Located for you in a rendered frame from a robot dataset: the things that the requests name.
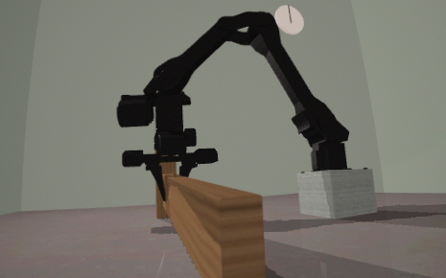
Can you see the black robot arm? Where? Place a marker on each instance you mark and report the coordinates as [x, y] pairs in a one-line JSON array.
[[312, 118]]

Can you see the brown wooden post with slot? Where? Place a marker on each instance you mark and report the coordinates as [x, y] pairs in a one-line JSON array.
[[167, 168]]

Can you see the brown wooden board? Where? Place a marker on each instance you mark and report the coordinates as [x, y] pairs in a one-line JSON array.
[[221, 228]]

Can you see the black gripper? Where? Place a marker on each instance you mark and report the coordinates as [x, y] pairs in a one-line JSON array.
[[152, 161]]

